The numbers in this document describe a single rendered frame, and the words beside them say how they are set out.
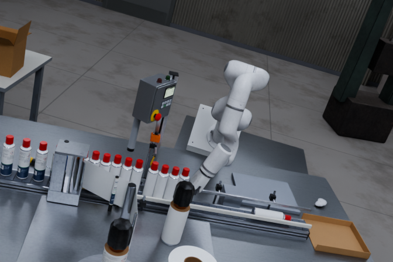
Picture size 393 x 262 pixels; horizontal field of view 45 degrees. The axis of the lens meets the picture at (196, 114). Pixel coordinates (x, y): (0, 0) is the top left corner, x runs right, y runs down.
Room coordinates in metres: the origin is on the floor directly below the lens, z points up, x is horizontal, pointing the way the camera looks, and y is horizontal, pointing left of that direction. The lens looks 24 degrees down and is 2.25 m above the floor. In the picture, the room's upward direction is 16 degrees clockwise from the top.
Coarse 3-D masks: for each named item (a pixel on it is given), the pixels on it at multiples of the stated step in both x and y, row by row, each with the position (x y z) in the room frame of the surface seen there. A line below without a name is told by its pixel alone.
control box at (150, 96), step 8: (144, 80) 1.97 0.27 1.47; (152, 80) 2.00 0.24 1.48; (144, 88) 1.96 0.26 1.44; (152, 88) 1.95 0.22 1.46; (160, 88) 1.96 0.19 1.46; (136, 96) 1.97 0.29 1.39; (144, 96) 1.96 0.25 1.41; (152, 96) 1.94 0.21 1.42; (160, 96) 1.98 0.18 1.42; (136, 104) 1.97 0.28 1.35; (144, 104) 1.95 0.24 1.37; (152, 104) 1.94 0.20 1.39; (160, 104) 1.99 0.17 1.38; (136, 112) 1.97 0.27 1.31; (144, 112) 1.95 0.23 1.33; (152, 112) 1.94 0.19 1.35; (160, 112) 2.01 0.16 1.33; (168, 112) 2.08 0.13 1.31; (144, 120) 1.95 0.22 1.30; (152, 120) 1.96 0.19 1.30
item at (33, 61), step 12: (24, 60) 3.44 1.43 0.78; (36, 60) 3.51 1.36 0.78; (48, 60) 3.60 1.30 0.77; (24, 72) 3.23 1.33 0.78; (36, 72) 3.59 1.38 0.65; (0, 84) 2.92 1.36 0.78; (12, 84) 2.99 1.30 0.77; (36, 84) 3.59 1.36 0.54; (0, 96) 2.92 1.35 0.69; (36, 96) 3.59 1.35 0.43; (0, 108) 2.92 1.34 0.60; (36, 108) 3.59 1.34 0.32; (36, 120) 3.63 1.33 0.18
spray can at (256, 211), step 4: (256, 208) 2.07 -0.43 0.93; (260, 208) 2.08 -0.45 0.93; (252, 212) 2.08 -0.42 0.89; (256, 212) 2.05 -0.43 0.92; (260, 212) 2.06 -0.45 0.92; (264, 212) 2.06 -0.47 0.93; (268, 212) 2.07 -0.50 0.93; (272, 212) 2.08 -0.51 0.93; (276, 212) 2.09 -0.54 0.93; (280, 212) 2.10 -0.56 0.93; (268, 216) 2.06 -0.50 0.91; (272, 216) 2.06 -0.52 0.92; (276, 216) 2.07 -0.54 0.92; (280, 216) 2.07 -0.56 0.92; (284, 216) 2.08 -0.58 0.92; (288, 216) 2.10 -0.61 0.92
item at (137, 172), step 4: (136, 160) 1.95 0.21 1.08; (140, 160) 1.95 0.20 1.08; (136, 164) 1.94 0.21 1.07; (140, 164) 1.93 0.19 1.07; (136, 168) 1.93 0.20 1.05; (140, 168) 1.94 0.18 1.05; (132, 172) 1.93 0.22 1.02; (136, 172) 1.92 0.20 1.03; (140, 172) 1.93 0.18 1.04; (132, 176) 1.93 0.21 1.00; (136, 176) 1.92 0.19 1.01; (140, 176) 1.93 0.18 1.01; (132, 180) 1.92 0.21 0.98; (136, 180) 1.92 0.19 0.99; (140, 180) 1.95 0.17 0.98; (136, 184) 1.93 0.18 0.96; (136, 188) 1.93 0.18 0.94
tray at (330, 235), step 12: (312, 216) 2.26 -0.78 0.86; (324, 216) 2.28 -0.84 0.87; (312, 228) 2.19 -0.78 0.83; (324, 228) 2.22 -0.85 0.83; (336, 228) 2.26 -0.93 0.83; (348, 228) 2.29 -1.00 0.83; (312, 240) 2.08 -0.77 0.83; (324, 240) 2.11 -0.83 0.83; (336, 240) 2.14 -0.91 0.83; (348, 240) 2.17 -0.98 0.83; (360, 240) 2.17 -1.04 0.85; (336, 252) 2.02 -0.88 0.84; (348, 252) 2.04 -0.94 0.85; (360, 252) 2.05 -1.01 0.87
